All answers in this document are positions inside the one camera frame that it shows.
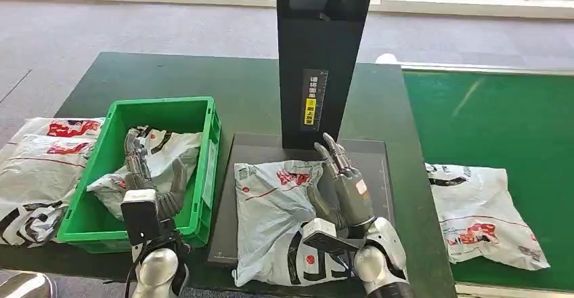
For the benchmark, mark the grey parcel bag black print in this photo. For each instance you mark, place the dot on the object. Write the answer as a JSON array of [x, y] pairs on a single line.
[[27, 224]]

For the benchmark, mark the green plastic crate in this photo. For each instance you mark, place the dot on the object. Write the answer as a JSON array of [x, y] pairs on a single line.
[[157, 116]]

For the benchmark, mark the pale conveyor frame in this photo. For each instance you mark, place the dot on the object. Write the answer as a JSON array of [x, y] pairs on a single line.
[[448, 67]]

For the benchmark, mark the black scanner column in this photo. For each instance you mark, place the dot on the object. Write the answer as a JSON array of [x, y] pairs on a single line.
[[296, 62]]

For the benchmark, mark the black and yellow label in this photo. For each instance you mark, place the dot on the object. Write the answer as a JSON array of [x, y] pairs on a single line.
[[314, 85]]

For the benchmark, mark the silver robot body shell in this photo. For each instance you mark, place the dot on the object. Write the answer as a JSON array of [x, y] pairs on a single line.
[[22, 287]]

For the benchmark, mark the green conveyor mat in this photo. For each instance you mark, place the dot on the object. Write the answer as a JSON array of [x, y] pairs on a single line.
[[515, 121]]

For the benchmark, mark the white crate sticker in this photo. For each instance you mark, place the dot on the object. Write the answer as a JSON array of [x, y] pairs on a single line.
[[210, 175]]

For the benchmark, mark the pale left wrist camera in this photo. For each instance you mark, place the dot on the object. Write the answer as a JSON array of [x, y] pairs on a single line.
[[141, 215]]

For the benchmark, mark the black scanner base plate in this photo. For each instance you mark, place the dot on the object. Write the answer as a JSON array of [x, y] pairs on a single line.
[[264, 150]]

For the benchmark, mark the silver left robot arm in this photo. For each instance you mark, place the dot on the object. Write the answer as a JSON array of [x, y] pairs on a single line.
[[157, 269]]

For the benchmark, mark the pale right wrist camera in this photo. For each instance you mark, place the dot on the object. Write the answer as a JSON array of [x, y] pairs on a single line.
[[323, 228]]

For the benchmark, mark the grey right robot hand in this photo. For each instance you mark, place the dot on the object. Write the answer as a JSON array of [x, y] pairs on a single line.
[[354, 197]]

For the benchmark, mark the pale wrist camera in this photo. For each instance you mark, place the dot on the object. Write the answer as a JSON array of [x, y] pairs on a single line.
[[323, 228], [141, 215]]

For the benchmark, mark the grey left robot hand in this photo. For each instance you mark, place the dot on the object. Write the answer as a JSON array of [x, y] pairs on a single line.
[[134, 161]]

